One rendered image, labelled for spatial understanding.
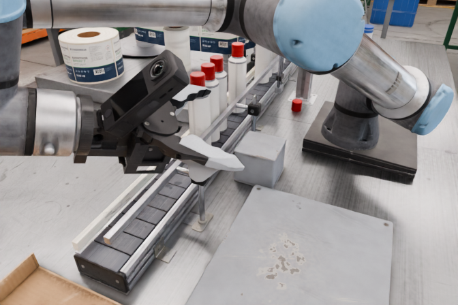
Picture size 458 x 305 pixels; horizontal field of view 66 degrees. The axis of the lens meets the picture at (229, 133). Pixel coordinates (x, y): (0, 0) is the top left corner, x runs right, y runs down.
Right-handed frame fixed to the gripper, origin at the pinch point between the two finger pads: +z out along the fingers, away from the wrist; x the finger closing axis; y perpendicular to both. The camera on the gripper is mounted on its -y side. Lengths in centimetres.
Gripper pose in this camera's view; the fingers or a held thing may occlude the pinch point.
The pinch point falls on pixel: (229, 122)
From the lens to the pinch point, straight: 50.3
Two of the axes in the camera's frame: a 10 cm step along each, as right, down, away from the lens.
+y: -4.2, 6.7, 6.1
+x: 3.3, 7.4, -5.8
